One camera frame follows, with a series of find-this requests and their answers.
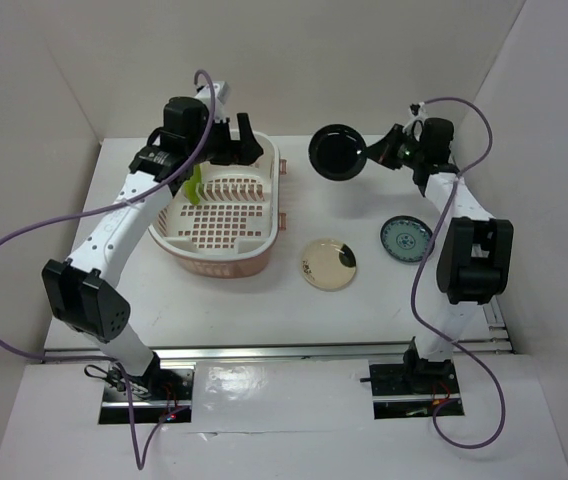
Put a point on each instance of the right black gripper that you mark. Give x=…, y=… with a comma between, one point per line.
x=382, y=151

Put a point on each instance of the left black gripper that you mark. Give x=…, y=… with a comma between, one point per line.
x=247, y=150

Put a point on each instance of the green plate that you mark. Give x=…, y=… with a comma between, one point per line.
x=190, y=186

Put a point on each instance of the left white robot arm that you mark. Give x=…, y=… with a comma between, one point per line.
x=82, y=289

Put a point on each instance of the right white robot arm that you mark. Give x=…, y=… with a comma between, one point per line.
x=474, y=261

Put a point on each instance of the white pink dish rack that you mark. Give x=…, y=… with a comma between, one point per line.
x=227, y=224

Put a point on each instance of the blue patterned plate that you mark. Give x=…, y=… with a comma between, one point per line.
x=406, y=239

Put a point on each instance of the beige plate with black mark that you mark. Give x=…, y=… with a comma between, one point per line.
x=328, y=264

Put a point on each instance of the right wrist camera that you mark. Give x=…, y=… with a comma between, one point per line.
x=417, y=114

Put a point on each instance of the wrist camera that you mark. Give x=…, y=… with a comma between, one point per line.
x=217, y=94
x=417, y=114

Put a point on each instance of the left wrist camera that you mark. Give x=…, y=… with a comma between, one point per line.
x=217, y=94

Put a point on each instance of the aluminium rail frame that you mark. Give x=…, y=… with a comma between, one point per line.
x=277, y=313

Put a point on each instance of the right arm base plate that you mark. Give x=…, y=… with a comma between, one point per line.
x=396, y=395

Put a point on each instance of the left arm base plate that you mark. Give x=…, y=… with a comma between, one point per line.
x=148, y=408

